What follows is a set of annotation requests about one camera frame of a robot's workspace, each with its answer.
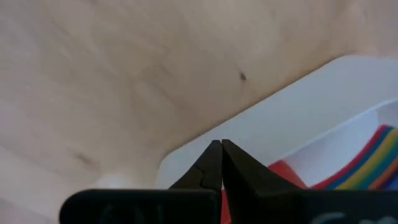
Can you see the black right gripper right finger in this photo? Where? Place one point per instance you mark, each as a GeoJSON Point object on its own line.
{"type": "Point", "coordinates": [245, 183]}

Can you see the large red measuring cup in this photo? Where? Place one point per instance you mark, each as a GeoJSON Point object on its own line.
{"type": "Point", "coordinates": [286, 172]}

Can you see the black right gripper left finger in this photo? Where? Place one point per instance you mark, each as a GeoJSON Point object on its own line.
{"type": "Point", "coordinates": [208, 174]}

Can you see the medium blue measuring cup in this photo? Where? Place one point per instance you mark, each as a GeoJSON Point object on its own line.
{"type": "Point", "coordinates": [344, 175]}

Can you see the white plastic basket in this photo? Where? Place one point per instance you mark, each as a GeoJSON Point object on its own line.
{"type": "Point", "coordinates": [295, 124]}

